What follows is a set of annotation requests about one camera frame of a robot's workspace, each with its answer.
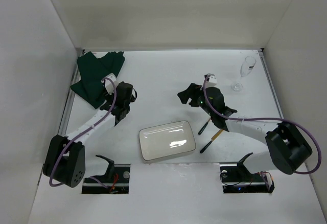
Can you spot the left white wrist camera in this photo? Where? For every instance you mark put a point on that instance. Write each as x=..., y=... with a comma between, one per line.
x=110, y=83

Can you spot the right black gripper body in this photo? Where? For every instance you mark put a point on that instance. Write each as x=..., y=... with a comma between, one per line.
x=193, y=96

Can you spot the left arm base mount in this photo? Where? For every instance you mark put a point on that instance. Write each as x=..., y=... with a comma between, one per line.
x=104, y=176

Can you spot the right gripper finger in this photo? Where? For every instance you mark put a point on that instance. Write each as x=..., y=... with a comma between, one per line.
x=189, y=93
x=191, y=101

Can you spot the left aluminium table rail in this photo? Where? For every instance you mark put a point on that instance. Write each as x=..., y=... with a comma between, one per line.
x=68, y=103

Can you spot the dark green cloth napkin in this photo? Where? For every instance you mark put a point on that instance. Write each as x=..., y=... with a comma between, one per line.
x=92, y=70

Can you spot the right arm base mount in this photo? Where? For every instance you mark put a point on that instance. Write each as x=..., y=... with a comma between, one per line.
x=235, y=178

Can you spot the right aluminium table rail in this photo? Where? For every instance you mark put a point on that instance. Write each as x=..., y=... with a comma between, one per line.
x=263, y=61

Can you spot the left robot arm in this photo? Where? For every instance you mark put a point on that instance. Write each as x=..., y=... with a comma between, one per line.
x=65, y=162

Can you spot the aluminium table rail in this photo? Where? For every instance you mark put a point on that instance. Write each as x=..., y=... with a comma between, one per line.
x=68, y=103
x=263, y=61

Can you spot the clear champagne flute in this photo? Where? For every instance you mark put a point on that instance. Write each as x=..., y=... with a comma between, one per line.
x=246, y=68

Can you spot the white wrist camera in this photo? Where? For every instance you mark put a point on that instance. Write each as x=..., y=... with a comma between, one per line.
x=210, y=80
x=110, y=83

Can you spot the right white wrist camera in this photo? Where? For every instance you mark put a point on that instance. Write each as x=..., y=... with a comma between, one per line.
x=210, y=80

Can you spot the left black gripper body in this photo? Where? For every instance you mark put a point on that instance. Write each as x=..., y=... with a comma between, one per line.
x=112, y=105

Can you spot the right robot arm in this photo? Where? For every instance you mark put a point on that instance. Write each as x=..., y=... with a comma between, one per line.
x=286, y=147

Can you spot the gold fork green handle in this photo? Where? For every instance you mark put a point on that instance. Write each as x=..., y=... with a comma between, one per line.
x=204, y=127

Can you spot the gold knife green handle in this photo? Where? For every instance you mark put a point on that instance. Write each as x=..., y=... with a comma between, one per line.
x=212, y=139

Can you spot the white rectangular plate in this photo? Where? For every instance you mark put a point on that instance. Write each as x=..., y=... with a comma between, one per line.
x=166, y=141

